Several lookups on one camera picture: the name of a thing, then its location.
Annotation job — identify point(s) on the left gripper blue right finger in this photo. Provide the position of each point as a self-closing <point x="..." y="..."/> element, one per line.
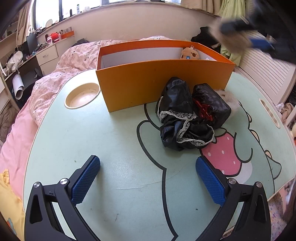
<point x="253" y="222"/>

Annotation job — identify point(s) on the black lace satin cloth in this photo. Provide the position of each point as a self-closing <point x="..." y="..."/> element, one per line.
<point x="181" y="128"/>

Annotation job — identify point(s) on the black leather pouch red clasp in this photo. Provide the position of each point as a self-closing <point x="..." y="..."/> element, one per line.
<point x="209" y="106"/>

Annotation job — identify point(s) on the light green hanging cloth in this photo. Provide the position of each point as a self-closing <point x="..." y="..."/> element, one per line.
<point x="230" y="11"/>

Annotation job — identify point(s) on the brown fluffy fur ball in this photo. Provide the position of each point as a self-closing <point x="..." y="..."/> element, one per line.
<point x="233" y="42"/>

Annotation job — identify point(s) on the white fluffy fur ball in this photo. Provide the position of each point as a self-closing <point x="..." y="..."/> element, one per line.
<point x="230" y="99"/>

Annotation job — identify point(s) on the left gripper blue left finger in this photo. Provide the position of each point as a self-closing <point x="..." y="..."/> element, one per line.
<point x="41" y="221"/>

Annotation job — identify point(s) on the green cartoon lap table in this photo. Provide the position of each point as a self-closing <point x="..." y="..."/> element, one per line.
<point x="143" y="190"/>

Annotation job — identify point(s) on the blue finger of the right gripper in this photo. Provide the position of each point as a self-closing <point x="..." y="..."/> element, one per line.
<point x="262" y="44"/>
<point x="237" y="25"/>

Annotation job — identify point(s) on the red container on sill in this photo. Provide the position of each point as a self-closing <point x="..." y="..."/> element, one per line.
<point x="55" y="37"/>

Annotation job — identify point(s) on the white drawer desk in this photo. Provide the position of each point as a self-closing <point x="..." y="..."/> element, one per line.
<point x="49" y="57"/>

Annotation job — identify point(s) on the pink floral quilt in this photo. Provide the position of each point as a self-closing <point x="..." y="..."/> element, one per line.
<point x="75" y="60"/>

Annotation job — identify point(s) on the orange cardboard box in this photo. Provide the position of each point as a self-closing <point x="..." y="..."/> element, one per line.
<point x="135" y="73"/>

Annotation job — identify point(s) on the black clothes pile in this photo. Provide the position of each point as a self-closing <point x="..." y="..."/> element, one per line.
<point x="206" y="39"/>

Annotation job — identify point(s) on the brown bear plush toy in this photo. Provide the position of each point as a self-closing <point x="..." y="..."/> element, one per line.
<point x="190" y="53"/>

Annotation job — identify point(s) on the rolled white paper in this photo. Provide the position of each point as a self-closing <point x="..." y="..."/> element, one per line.
<point x="18" y="86"/>

